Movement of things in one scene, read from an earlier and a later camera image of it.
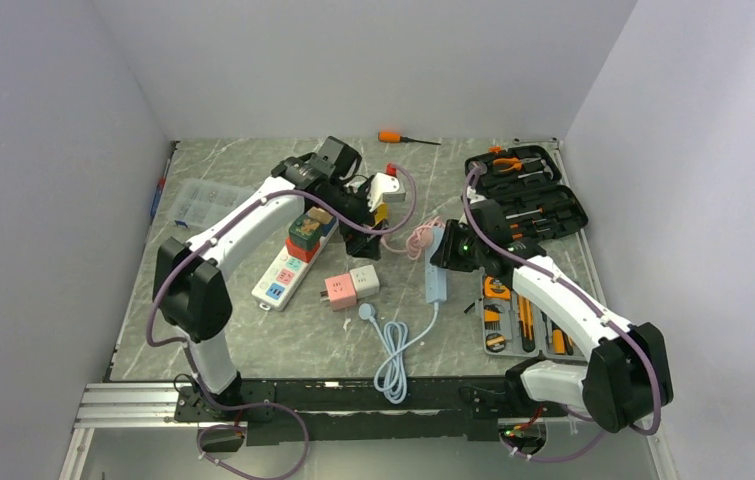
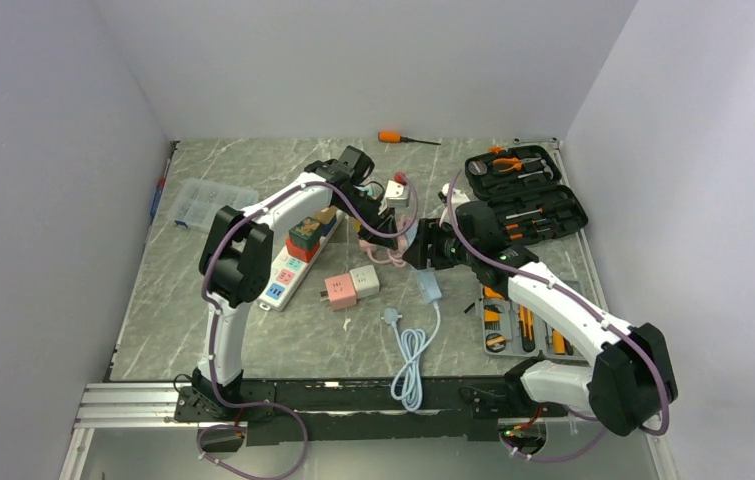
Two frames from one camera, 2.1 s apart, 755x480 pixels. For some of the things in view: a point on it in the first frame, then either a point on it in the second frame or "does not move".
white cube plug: [366, 280] does not move
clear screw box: [201, 203] does not move
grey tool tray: [515, 326] does not move
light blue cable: [391, 377] to [412, 344]
